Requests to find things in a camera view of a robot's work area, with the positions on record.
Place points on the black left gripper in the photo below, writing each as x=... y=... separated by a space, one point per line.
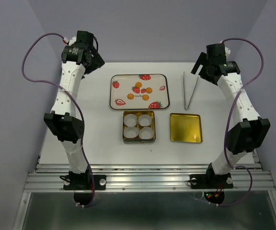
x=96 y=61

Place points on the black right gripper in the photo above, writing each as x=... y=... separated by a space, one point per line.
x=202 y=60

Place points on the metal tongs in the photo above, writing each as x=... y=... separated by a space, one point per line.
x=190 y=82

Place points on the orange cookie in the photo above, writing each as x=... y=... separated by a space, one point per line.
x=149 y=90
x=130 y=96
x=138 y=84
x=145 y=97

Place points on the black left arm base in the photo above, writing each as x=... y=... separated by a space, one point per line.
x=84 y=183

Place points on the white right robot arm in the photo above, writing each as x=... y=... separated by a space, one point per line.
x=249 y=128

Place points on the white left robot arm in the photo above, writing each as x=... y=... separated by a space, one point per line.
x=62 y=121

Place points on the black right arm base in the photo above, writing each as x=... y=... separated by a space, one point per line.
x=204 y=181

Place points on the strawberry print tray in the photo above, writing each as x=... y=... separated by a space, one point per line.
x=122 y=85

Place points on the white paper cup back left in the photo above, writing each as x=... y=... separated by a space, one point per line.
x=130 y=120

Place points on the white paper cup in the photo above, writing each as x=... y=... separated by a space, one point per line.
x=146 y=133
x=145 y=120
x=130 y=120
x=130 y=132

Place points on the gold tin lid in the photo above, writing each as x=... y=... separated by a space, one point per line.
x=185 y=128

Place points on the white paper cup front left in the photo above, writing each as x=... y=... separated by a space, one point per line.
x=130 y=132

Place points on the white paper cup back right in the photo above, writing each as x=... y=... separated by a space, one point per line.
x=145 y=120

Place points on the gold square cookie tin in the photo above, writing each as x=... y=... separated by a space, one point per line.
x=137 y=140

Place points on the white paper cup front right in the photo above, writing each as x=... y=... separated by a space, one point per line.
x=146 y=133

